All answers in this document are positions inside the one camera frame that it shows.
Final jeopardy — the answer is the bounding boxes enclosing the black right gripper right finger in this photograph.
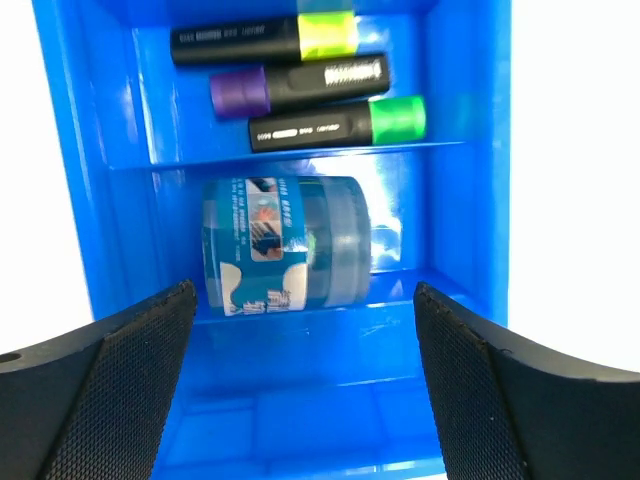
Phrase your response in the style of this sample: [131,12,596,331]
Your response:
[413,282,639,479]

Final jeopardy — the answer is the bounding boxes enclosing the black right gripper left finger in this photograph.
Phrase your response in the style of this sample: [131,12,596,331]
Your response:
[1,280,198,479]

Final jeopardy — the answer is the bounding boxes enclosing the blue labelled round jar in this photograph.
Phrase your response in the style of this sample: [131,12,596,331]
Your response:
[202,176,371,317]

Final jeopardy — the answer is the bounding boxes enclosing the green capped black highlighter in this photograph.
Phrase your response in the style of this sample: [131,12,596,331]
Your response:
[248,95,427,153]

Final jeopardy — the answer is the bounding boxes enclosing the purple capped black highlighter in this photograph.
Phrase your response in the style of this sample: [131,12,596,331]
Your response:
[209,54,391,118]

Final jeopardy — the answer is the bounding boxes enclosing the yellow capped black highlighter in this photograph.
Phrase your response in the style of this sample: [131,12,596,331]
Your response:
[170,11,359,66]

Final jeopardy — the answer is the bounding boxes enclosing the blue plastic divided tray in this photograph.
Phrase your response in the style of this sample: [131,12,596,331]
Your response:
[33,1,512,479]

